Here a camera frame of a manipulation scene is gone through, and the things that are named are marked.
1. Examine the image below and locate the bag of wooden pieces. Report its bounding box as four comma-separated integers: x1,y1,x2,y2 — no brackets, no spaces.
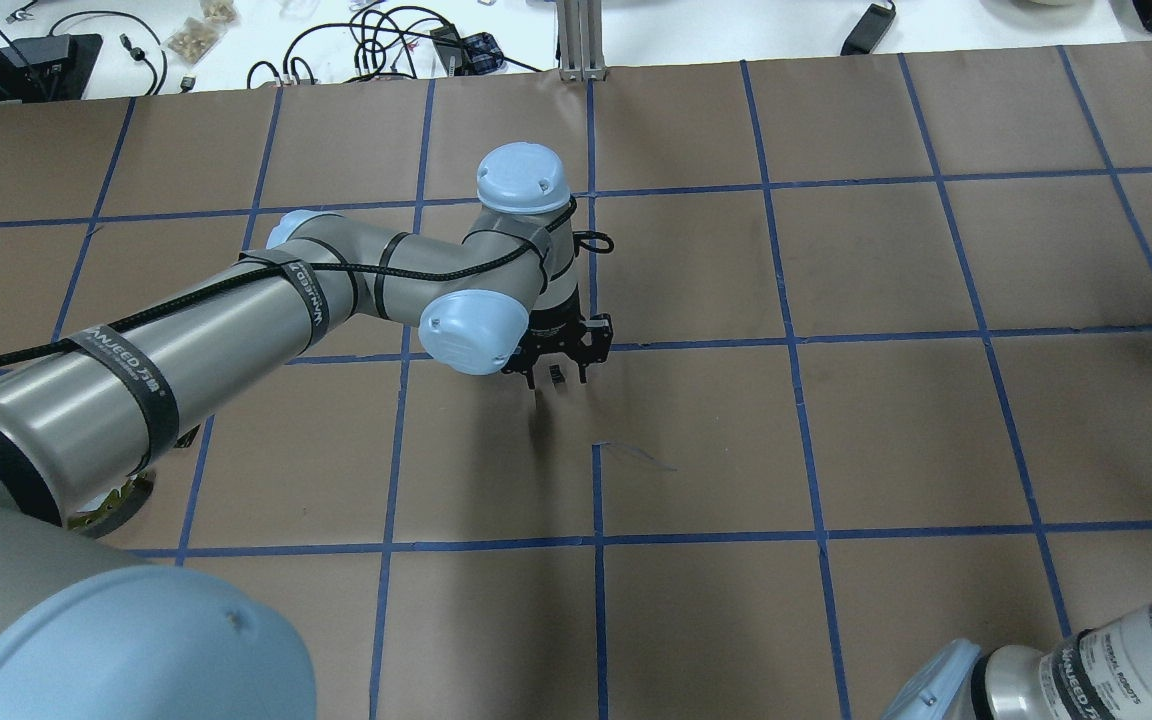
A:
164,1,238,67

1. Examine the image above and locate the green brake shoe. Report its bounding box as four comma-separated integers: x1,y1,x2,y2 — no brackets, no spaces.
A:
63,469,157,539

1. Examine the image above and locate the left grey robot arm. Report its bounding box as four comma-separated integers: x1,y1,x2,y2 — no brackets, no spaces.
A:
0,142,613,719

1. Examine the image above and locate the black power adapter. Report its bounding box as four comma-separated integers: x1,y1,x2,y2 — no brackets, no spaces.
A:
840,1,897,56

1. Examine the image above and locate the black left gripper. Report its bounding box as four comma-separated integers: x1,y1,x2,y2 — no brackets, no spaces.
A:
502,295,614,391

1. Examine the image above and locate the aluminium frame post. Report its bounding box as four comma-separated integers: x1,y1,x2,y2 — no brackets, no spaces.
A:
554,0,608,82

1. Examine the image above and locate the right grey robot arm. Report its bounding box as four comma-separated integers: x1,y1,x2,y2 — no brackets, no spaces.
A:
881,602,1152,719

